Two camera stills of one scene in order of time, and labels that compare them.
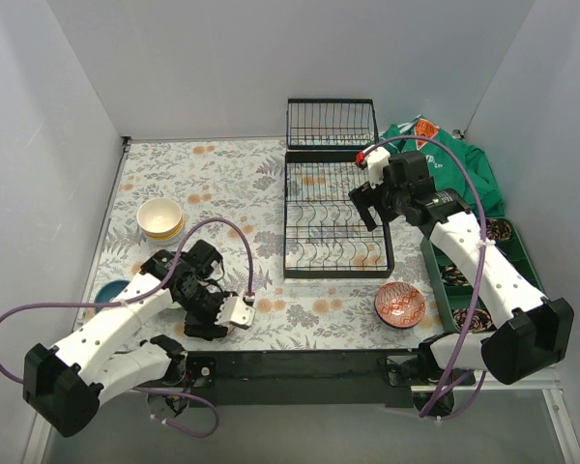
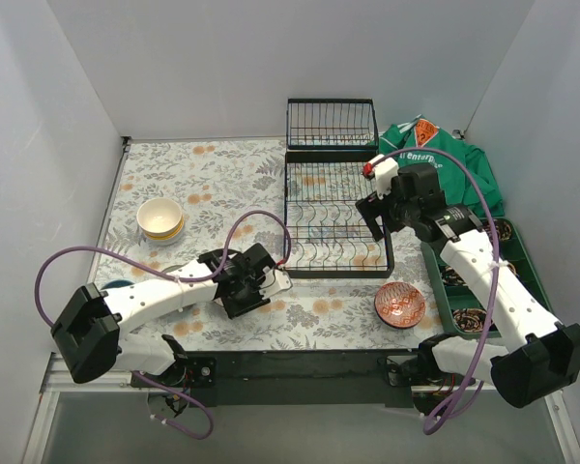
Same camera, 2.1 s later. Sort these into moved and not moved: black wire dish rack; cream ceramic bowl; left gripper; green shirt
Moved: left gripper
Not moved: cream ceramic bowl; black wire dish rack; green shirt
